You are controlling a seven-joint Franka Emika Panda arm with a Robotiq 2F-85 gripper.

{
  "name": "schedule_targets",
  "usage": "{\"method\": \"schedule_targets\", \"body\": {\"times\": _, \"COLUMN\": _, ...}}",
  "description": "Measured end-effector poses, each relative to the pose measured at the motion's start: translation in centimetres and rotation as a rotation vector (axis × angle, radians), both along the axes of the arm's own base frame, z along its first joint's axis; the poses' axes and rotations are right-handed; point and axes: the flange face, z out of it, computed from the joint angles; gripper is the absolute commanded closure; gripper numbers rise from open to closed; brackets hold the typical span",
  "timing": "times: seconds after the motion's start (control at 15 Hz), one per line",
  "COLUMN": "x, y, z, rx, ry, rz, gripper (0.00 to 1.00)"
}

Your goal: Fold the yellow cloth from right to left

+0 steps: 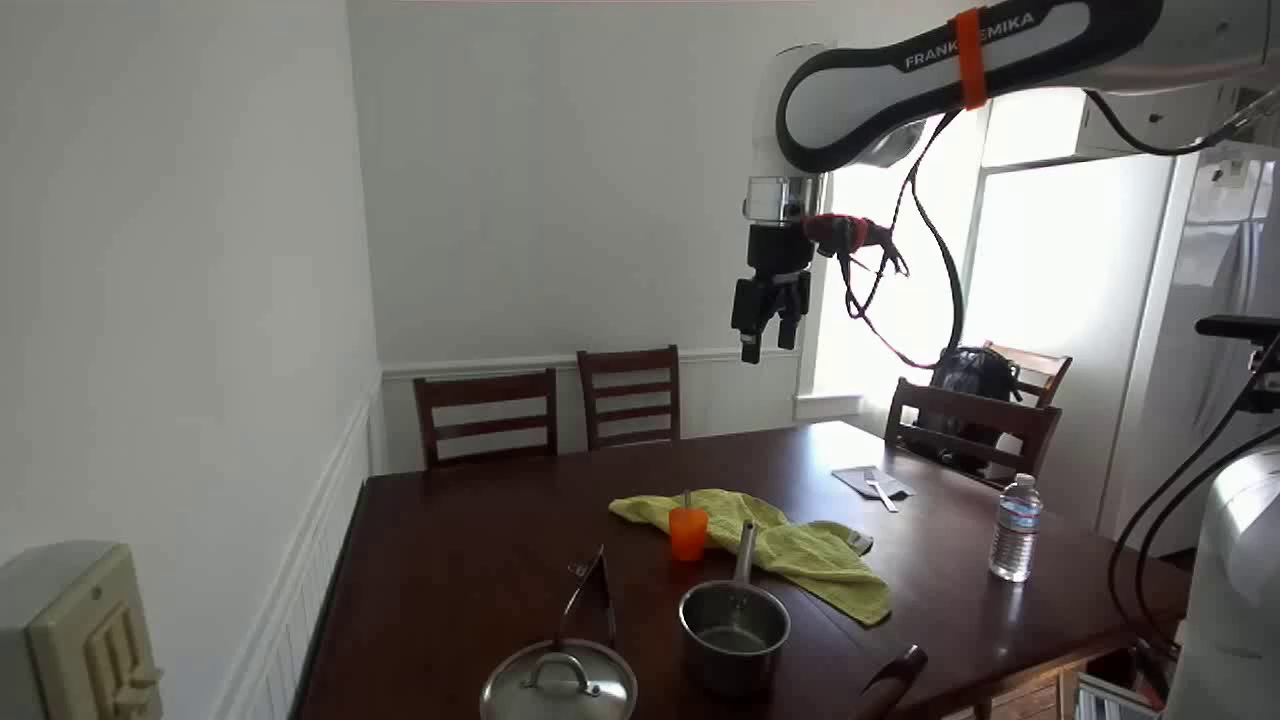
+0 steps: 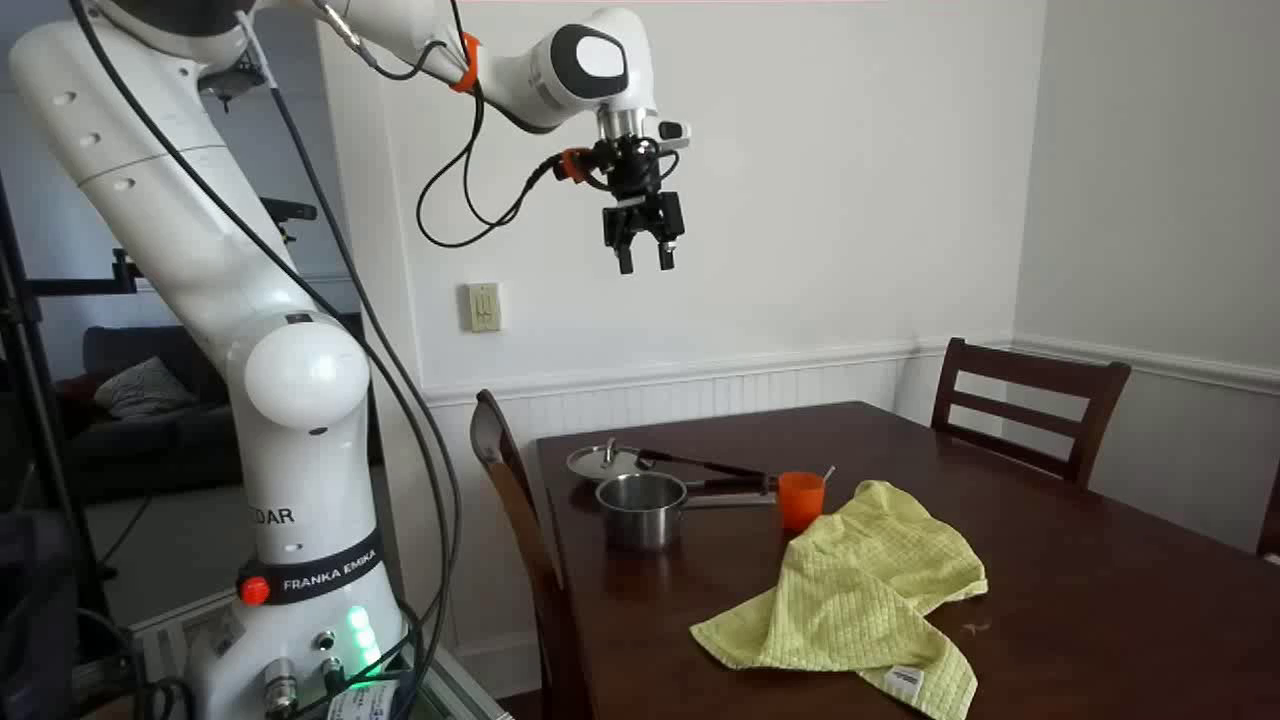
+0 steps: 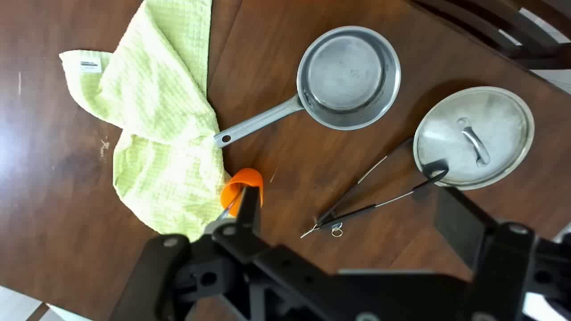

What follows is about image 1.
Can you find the white wall cabinet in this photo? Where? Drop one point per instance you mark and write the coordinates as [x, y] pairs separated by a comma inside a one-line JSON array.
[[1146, 119]]

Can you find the black camera stand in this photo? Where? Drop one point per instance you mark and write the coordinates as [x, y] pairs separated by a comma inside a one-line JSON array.
[[1242, 331]]

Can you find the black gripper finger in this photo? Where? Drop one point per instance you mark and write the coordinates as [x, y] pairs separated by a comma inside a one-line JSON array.
[[745, 323], [790, 311]]

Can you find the light brown wooden chair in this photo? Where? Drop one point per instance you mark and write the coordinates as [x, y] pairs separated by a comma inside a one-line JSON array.
[[1044, 364]]

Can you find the yellow cloth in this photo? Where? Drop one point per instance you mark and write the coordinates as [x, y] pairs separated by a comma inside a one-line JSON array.
[[800, 546]]

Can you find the beige wall switch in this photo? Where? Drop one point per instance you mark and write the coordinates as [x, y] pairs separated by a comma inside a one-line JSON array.
[[82, 641]]

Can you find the bright window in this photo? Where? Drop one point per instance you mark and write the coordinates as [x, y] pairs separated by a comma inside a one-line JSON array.
[[923, 224]]

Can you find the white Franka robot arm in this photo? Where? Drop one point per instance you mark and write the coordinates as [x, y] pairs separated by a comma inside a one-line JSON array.
[[1024, 31]]

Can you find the orange plastic cup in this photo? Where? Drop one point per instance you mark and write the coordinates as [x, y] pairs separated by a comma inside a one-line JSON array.
[[690, 535]]

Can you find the black metal utensil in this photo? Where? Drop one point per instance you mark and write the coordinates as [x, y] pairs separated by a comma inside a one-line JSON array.
[[589, 586]]

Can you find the steel pot lid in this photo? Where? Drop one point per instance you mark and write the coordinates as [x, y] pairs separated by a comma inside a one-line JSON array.
[[560, 683]]

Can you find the white paper card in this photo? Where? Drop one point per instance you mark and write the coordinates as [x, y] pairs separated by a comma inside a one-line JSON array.
[[867, 479]]

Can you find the black bag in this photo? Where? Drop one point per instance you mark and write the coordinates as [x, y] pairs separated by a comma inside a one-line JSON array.
[[975, 368]]

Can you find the narrow dark wooden chair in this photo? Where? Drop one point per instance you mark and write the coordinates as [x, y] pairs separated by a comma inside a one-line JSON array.
[[630, 360]]

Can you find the clear plastic water bottle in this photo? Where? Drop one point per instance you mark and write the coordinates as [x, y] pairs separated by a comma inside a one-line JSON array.
[[1012, 535]]

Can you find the white refrigerator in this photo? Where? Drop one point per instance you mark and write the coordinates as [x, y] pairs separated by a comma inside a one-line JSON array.
[[1066, 307]]

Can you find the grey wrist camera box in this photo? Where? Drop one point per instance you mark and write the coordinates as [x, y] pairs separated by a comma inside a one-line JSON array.
[[776, 196]]

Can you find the wide dark wooden chair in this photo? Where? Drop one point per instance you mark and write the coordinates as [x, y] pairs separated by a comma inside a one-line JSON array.
[[486, 388]]

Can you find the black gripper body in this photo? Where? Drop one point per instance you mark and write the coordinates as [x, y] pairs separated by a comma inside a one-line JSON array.
[[776, 252]]

